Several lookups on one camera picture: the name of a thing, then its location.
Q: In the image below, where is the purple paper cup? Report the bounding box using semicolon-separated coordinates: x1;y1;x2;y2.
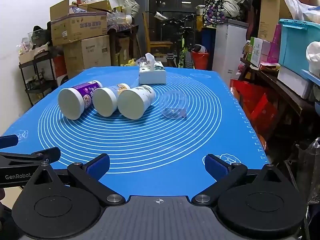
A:
58;80;103;120

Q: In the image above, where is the blue cartoon paper cup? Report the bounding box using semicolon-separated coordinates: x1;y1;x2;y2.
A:
92;83;130;117

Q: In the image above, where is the white ink-print paper cup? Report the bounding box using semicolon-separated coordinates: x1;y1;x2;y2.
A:
117;85;156;120

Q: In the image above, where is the clear plastic dome cup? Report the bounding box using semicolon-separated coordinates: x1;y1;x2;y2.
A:
159;90;189;119

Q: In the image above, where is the black metal shelf rack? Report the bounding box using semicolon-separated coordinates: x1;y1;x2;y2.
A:
18;50;58;107

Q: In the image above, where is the red gift box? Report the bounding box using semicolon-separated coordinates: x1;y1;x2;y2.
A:
230;80;280;139

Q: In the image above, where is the blue silicone mat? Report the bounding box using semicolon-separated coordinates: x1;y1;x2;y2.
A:
7;68;268;197

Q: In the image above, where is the red plastic bucket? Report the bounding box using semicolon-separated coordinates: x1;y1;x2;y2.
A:
191;51;209;70

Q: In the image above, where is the white tissue box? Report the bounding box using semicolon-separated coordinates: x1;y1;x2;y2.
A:
137;53;167;85

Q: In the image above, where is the white chest freezer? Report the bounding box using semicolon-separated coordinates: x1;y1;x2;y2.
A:
212;19;248;86

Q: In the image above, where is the green white product box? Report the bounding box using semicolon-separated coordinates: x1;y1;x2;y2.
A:
247;37;263;67

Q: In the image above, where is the large cardboard box lower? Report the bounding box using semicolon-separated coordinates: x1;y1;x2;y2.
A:
63;35;111;79

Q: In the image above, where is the open cardboard box top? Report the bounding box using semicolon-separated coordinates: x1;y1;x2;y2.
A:
50;0;111;46

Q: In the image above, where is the wooden chair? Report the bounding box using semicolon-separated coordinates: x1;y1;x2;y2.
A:
142;11;174;55

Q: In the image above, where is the black green bicycle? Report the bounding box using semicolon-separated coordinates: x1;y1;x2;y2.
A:
142;11;196;69

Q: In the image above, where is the teal plastic storage bin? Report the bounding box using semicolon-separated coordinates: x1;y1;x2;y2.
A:
279;18;320;75

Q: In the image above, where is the tall brown cardboard box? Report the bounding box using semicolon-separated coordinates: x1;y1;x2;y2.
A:
258;0;292;42

